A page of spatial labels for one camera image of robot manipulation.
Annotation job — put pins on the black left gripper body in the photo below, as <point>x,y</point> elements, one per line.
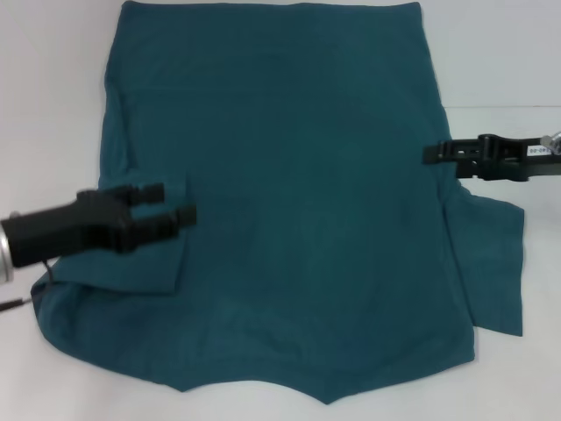
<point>66,230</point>

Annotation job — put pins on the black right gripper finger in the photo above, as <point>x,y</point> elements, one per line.
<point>468,171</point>
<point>451,153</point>

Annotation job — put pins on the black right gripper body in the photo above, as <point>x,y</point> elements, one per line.
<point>517,160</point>

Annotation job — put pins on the teal blue t-shirt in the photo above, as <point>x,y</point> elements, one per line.
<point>285,175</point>

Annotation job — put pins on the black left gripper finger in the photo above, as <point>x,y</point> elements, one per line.
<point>166,221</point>
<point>149,194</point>

